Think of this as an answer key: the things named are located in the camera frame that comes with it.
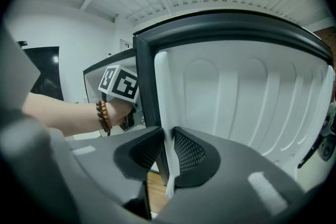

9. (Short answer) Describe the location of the person's left forearm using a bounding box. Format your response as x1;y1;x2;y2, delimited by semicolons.
22;91;106;137

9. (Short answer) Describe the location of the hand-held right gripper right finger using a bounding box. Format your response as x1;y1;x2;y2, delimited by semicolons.
156;125;307;224

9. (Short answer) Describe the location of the black monitor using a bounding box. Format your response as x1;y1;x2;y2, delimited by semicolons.
23;46;65;102

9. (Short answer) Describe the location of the brown bead bracelet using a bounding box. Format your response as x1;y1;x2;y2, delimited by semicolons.
95;100;113;134

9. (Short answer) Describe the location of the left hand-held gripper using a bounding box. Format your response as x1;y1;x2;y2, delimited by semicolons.
97;64;144;132

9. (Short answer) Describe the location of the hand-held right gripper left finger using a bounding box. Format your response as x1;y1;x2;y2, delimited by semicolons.
64;125;166;221

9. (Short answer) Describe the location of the person's left hand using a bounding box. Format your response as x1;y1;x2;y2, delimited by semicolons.
107;97;134;129

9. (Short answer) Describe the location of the white fridge door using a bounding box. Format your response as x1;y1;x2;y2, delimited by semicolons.
132;9;336;192

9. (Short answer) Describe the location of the black mini fridge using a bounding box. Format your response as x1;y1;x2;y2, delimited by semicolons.
82;9;336;192

